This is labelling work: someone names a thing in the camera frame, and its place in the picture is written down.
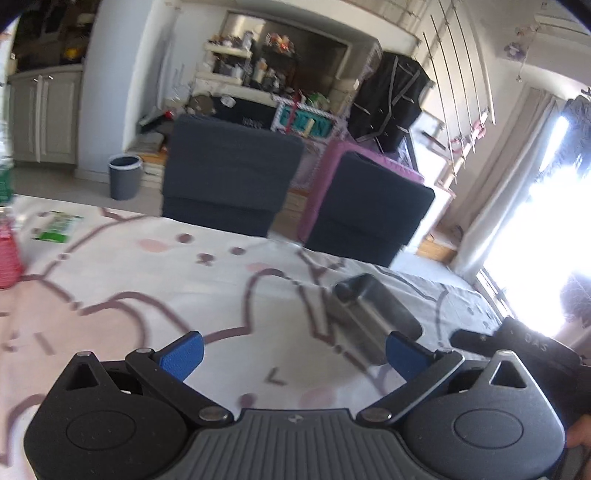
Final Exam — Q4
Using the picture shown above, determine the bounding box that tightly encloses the green paper packet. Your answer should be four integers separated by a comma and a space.
32, 210, 85, 243

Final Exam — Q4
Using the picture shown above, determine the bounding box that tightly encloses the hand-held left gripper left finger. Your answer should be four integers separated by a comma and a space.
46, 331, 234, 428

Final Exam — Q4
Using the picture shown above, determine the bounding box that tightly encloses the beige curtain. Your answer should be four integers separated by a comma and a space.
450, 88, 568, 282

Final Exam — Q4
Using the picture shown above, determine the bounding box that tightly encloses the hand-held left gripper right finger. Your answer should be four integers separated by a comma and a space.
358, 331, 543, 424

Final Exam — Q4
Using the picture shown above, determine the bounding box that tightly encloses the person's right hand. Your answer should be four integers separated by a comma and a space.
566, 413, 591, 450

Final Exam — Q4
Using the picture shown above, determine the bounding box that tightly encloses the bear-print tablecloth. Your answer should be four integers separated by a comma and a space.
0, 194, 509, 480

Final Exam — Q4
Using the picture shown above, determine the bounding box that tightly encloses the clear water bottle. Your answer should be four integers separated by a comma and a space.
0, 157, 14, 204

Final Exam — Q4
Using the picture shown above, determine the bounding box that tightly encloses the grey kitchen cabinet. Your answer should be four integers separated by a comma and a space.
7, 65, 84, 167

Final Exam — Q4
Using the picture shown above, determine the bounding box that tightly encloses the red drink can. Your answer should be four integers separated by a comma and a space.
0, 208, 24, 289

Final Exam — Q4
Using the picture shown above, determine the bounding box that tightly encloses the dark blue fabric chair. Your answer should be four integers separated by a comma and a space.
305, 152, 435, 268
161, 113, 305, 238

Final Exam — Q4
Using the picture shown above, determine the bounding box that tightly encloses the white shelf rack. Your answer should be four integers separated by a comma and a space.
194, 41, 252, 100

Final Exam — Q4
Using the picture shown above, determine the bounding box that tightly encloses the grey trash bin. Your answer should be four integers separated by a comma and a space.
108, 155, 142, 200

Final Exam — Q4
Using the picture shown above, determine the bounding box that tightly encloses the teal storage box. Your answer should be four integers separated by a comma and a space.
276, 102, 334, 139

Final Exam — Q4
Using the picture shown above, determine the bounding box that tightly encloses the purple fabric cabinet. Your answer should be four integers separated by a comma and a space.
298, 138, 426, 243

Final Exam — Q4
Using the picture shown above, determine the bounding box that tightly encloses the rectangular metal pan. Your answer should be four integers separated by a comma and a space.
332, 273, 423, 365

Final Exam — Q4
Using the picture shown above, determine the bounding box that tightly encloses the black white-trimmed vest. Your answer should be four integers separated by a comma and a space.
348, 51, 435, 155

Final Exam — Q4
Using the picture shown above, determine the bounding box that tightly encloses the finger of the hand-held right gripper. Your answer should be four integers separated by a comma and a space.
450, 329, 499, 361

